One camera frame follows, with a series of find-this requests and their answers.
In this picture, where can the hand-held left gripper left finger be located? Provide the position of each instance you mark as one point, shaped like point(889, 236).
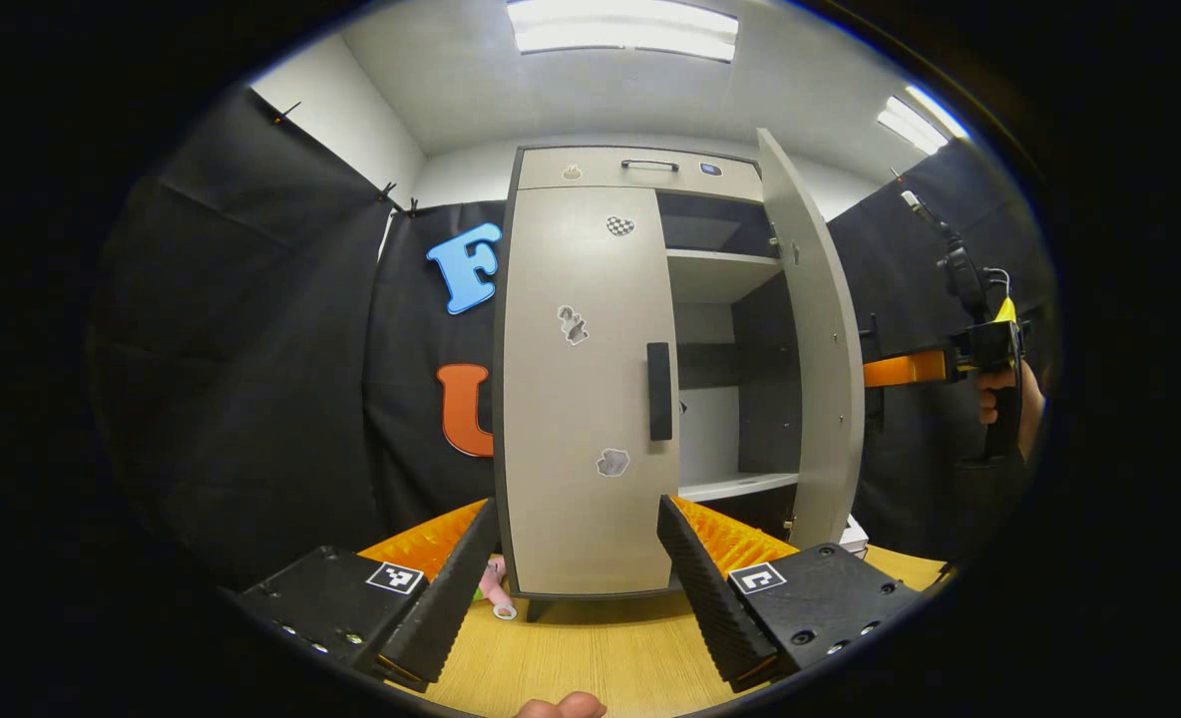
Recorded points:
point(451, 598)

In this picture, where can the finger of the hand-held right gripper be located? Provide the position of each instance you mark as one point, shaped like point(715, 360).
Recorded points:
point(905, 369)

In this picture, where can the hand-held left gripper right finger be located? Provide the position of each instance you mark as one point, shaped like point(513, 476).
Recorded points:
point(710, 598)

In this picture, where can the beige shoe cabinet door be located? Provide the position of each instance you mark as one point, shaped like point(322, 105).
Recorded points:
point(820, 349)
point(571, 399)

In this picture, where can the beige double-door shoe cabinet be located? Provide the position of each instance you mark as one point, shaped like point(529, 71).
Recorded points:
point(630, 172)

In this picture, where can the white cabinet shelf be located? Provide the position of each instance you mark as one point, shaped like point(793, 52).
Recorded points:
point(735, 487)
point(720, 257)

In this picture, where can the pink toy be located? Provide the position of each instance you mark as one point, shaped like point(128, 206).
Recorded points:
point(497, 588)

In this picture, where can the white photo booklet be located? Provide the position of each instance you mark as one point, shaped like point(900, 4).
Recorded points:
point(853, 529)

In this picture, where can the small ceiling light panel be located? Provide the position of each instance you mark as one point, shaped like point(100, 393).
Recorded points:
point(915, 122)

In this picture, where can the black backdrop cloth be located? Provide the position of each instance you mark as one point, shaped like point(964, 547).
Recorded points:
point(231, 349)

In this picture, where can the large ceiling light panel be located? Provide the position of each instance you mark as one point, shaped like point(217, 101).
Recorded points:
point(622, 30)

